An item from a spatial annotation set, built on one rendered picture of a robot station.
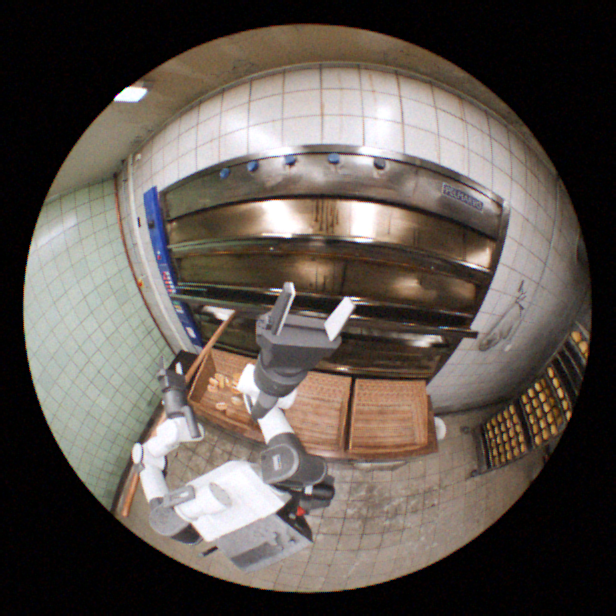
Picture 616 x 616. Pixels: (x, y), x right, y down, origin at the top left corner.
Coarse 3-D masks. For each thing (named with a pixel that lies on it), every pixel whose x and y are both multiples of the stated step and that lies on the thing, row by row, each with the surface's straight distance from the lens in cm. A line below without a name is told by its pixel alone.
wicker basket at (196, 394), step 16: (208, 352) 154; (224, 352) 145; (208, 368) 158; (224, 368) 159; (240, 368) 146; (208, 384) 165; (192, 400) 147; (208, 400) 158; (224, 400) 151; (224, 416) 130; (240, 416) 142
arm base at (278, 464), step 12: (264, 456) 48; (276, 456) 46; (288, 456) 43; (300, 456) 43; (264, 468) 47; (276, 468) 45; (288, 468) 43; (264, 480) 47; (276, 480) 45; (288, 480) 51
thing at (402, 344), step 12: (204, 312) 136; (228, 324) 121; (240, 324) 113; (252, 324) 109; (348, 336) 98; (360, 336) 100; (372, 336) 102; (396, 348) 106; (408, 348) 108; (420, 348) 112; (432, 348) 116; (444, 348) 121
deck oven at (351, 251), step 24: (312, 144) 74; (336, 144) 73; (504, 216) 106; (168, 240) 127; (240, 240) 84; (264, 240) 78; (288, 240) 73; (312, 240) 71; (504, 240) 108; (408, 264) 78; (432, 264) 82; (456, 264) 88; (216, 288) 107; (480, 288) 106; (192, 312) 142; (432, 312) 95
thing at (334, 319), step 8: (344, 304) 22; (352, 304) 22; (336, 312) 24; (344, 312) 22; (352, 312) 22; (328, 320) 25; (336, 320) 23; (344, 320) 22; (328, 328) 25; (336, 328) 23; (336, 336) 24
